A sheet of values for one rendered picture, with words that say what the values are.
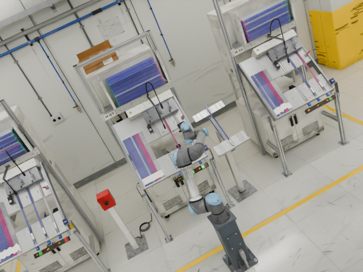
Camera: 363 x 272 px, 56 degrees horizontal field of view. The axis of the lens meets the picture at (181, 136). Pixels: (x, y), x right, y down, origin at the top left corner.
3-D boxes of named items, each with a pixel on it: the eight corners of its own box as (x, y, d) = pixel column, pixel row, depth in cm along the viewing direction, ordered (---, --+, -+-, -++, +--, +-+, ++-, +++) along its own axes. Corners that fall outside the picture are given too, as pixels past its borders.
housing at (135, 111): (174, 100, 345) (173, 95, 332) (130, 122, 340) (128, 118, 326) (170, 94, 347) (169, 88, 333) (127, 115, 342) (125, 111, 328)
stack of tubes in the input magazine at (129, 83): (165, 83, 330) (154, 58, 318) (118, 107, 325) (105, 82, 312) (162, 80, 341) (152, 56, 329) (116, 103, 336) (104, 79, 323)
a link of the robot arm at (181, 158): (208, 214, 262) (187, 148, 256) (190, 218, 266) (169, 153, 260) (210, 208, 274) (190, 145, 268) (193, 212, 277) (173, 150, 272)
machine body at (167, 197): (218, 192, 384) (200, 149, 355) (163, 222, 377) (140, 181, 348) (198, 165, 441) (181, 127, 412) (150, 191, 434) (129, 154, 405)
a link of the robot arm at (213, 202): (224, 212, 262) (219, 199, 256) (208, 216, 265) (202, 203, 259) (224, 201, 272) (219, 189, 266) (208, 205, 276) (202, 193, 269)
